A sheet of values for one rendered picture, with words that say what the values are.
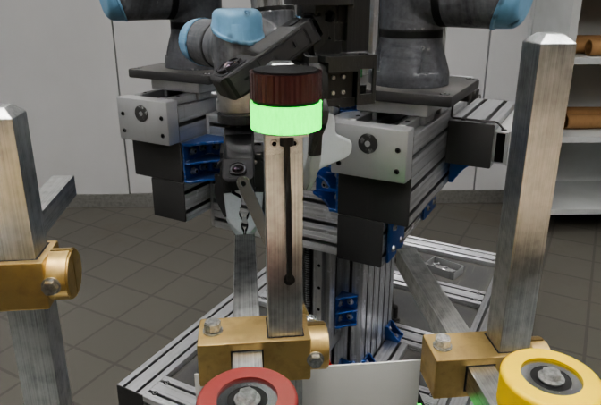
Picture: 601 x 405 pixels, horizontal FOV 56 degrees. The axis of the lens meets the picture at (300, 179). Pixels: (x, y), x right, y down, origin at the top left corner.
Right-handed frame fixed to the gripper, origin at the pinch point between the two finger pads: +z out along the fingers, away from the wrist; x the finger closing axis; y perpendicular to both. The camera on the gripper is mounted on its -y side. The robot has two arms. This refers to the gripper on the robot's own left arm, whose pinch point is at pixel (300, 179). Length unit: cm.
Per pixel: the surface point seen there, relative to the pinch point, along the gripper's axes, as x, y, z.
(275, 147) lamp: -8.4, -6.5, -6.6
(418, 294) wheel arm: 0.7, 18.3, 19.7
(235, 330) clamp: -5.1, -10.0, 13.6
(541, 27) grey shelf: 160, 214, 0
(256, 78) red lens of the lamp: -11.9, -9.7, -13.6
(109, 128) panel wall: 266, 12, 54
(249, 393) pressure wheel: -19.6, -13.8, 9.5
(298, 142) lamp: -9.1, -4.6, -7.1
